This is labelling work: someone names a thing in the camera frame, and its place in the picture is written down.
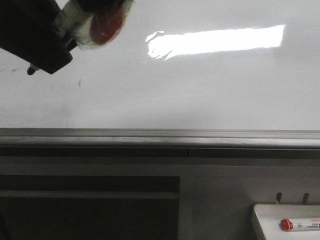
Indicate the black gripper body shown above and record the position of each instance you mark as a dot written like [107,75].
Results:
[26,32]

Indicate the white black-tipped whiteboard marker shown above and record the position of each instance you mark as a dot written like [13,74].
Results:
[68,21]

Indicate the red round magnet with tape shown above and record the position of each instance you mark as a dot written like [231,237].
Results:
[102,25]

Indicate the grey aluminium whiteboard ledge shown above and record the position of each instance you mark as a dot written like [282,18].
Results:
[194,143]

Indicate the dark rectangular panel below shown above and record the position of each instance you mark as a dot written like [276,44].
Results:
[35,207]

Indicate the left metal tray hook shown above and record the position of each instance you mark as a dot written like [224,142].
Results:
[278,198]

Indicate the metal tray hook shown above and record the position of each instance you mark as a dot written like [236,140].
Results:
[305,198]
[278,198]

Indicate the white marker tray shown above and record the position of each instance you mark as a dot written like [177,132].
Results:
[266,220]

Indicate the red-capped white marker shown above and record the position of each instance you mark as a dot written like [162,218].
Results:
[300,224]

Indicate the right metal tray hook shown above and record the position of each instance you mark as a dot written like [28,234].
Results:
[305,198]

